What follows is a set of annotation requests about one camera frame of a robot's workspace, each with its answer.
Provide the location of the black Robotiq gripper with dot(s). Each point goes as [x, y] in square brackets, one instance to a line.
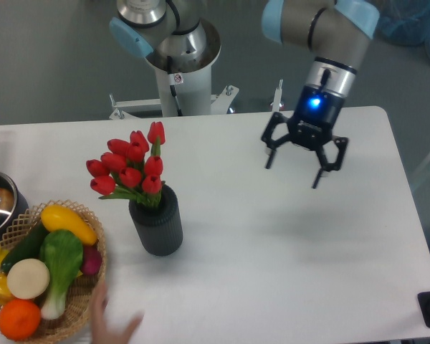
[313, 122]

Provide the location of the red tulip bouquet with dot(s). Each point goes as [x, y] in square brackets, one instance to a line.
[131, 169]

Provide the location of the orange fruit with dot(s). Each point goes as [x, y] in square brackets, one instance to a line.
[19, 319]

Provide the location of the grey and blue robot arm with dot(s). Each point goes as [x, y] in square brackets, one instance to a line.
[338, 33]

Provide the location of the dark grey ribbed vase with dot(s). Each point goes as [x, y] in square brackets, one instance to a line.
[160, 230]

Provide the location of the blurred human hand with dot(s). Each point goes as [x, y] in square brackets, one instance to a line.
[101, 331]

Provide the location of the blue plastic bag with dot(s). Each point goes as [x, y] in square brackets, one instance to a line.
[405, 23]

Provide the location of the purple red radish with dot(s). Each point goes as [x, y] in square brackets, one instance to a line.
[91, 261]

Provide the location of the yellow squash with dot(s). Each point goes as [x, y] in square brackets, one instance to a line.
[57, 217]

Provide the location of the green bok choy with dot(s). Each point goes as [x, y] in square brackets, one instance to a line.
[62, 254]

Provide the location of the woven wicker basket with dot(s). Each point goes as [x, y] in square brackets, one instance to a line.
[76, 314]

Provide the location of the dark green cucumber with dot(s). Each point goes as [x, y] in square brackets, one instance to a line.
[27, 248]

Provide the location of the cream round disc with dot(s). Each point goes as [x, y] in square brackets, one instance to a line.
[28, 279]

